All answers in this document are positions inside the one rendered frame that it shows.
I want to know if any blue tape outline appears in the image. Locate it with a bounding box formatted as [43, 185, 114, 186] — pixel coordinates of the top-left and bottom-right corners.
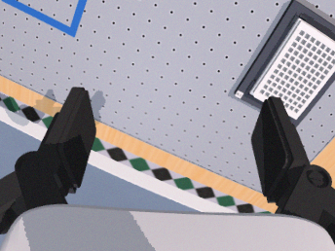
[2, 0, 87, 38]

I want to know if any white well plate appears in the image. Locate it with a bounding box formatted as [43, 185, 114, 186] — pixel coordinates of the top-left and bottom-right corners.
[249, 18, 335, 120]

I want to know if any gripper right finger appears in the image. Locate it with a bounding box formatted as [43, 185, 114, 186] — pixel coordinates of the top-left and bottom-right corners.
[251, 96, 335, 244]

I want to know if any grey perforated base plate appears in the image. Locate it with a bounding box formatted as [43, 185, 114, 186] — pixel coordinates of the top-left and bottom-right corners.
[0, 0, 335, 194]

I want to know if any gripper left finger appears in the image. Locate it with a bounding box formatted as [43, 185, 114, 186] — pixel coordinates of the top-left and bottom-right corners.
[0, 87, 96, 234]

